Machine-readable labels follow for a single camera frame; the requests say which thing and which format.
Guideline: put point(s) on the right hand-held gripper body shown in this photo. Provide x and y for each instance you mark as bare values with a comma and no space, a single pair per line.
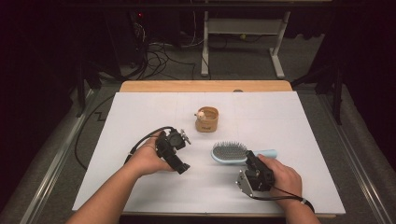
260,177

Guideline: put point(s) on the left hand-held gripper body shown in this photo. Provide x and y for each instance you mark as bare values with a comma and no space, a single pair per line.
169,144

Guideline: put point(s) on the light blue hairbrush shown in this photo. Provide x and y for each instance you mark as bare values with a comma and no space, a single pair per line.
229,152

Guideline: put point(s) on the person's right hand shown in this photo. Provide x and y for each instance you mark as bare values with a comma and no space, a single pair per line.
286,182

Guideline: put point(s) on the person's left hand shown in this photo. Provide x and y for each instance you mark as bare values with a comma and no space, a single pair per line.
144,160

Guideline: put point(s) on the round wooden container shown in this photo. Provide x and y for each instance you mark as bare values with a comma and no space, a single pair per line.
207,126

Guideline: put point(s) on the white board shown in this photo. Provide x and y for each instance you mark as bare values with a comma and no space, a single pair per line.
218,193

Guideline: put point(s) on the small pale figurine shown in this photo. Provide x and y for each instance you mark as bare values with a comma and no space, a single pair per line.
201,115

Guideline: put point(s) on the wooden table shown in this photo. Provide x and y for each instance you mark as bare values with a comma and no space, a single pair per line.
202,86

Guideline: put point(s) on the black stand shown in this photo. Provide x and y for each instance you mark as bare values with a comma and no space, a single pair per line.
336,93
81,90

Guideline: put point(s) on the dark equipment with red light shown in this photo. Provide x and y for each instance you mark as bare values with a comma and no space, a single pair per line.
130,34

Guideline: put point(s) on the small green ball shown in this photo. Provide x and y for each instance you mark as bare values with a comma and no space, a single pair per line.
243,36

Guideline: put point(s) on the metal floor rail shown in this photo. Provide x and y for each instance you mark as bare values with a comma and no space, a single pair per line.
358,168
53,168

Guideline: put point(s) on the white desk frame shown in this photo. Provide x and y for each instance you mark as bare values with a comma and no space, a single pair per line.
243,26

